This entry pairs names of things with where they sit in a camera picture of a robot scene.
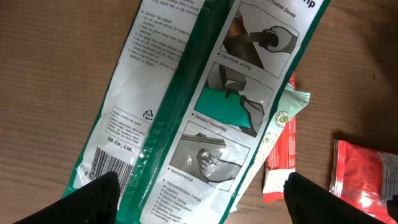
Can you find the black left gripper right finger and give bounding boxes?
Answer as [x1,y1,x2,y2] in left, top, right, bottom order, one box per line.
[284,172,381,224]

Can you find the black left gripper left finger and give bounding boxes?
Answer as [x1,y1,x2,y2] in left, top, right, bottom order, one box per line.
[16,171,121,224]

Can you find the red tube package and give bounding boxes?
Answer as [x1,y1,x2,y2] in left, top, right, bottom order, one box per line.
[262,72,297,205]

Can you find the red candy bag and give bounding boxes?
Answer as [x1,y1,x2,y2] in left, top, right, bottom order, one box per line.
[330,140,397,223]

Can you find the mint green wipes pack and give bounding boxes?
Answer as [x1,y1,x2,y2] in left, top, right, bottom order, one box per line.
[230,84,310,213]

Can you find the white green 3M package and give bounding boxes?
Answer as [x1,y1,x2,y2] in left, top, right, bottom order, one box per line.
[65,0,328,223]

